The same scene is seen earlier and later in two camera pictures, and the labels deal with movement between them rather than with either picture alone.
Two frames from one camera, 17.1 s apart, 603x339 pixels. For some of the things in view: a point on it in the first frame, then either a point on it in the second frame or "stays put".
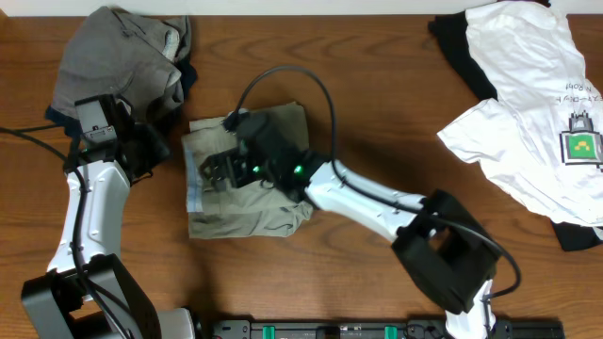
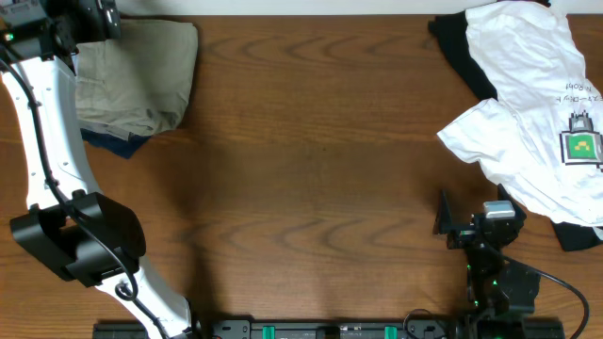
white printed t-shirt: (542, 140) stays put
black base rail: (378, 329) stays put
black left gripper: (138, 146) → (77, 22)
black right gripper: (236, 156) → (444, 219)
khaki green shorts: (252, 210) → (140, 82)
